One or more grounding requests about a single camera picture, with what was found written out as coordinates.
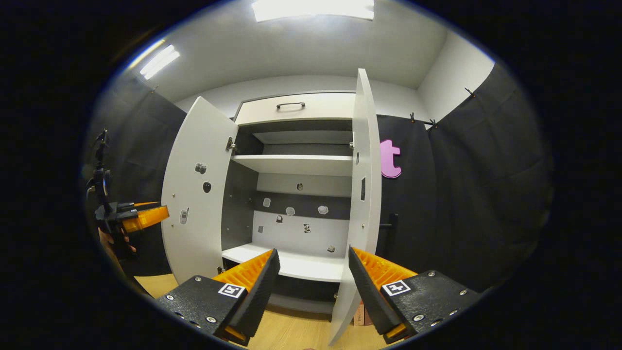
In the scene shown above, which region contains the large ceiling light panel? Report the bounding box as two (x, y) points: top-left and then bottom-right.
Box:
(251, 0), (375, 22)

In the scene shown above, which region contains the small printed cardboard box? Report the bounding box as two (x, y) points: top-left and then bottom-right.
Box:
(352, 301), (374, 326)

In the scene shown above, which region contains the beige double-door shoe cabinet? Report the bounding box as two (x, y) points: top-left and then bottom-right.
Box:
(221, 90), (358, 314)

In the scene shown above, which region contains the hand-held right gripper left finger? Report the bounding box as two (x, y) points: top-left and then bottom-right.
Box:
(155, 248), (281, 347)

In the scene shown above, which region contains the black backdrop cloth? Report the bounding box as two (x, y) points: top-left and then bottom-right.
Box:
(85, 63), (554, 295)

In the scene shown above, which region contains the small ceiling light panel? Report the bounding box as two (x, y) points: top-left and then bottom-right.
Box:
(139, 44), (180, 81)

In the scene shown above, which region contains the beige shoe cabinet door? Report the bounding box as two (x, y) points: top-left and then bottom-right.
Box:
(329, 68), (383, 347)

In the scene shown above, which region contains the beige cabinet drawer front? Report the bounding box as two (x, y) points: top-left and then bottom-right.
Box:
(235, 92), (357, 126)

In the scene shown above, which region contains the camera sticker shoe cabinet door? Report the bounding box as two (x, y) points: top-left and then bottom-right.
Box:
(160, 96), (240, 285)

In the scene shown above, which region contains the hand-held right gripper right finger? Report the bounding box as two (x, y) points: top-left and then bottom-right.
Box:
(347, 245), (482, 345)

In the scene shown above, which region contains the white cabinet shelf board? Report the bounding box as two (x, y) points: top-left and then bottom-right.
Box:
(231, 155), (354, 177)
(222, 242), (348, 283)
(253, 130), (354, 145)

